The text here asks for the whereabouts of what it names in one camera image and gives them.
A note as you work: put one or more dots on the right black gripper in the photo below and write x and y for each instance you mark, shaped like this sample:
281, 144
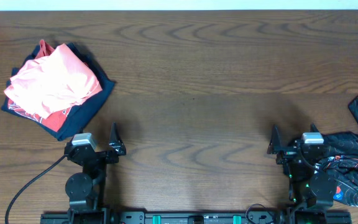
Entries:
275, 147

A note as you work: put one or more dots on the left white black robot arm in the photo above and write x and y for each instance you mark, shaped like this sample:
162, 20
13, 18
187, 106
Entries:
85, 189

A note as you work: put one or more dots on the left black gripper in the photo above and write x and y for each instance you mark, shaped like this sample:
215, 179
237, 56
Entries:
117, 147

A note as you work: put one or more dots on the folded salmon pink shirt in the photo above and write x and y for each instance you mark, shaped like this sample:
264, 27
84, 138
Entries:
56, 79

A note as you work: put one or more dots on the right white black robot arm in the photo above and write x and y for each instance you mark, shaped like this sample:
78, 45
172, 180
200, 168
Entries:
310, 190

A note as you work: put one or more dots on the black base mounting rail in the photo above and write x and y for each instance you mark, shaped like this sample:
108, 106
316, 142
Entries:
252, 216

